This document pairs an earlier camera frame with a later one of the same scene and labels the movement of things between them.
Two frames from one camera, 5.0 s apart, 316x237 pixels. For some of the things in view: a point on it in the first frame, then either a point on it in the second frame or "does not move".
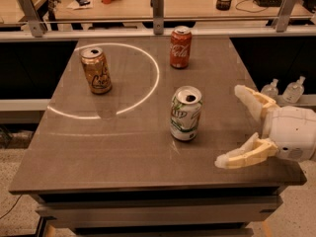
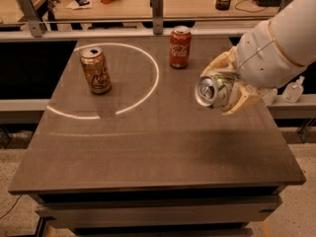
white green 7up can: [186, 109] to [211, 91]
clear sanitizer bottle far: [294, 90] does not move
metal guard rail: [151, 32] does not move
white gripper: [293, 130] to [266, 60]
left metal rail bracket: [38, 27] does not move
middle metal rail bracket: [157, 5] does not move
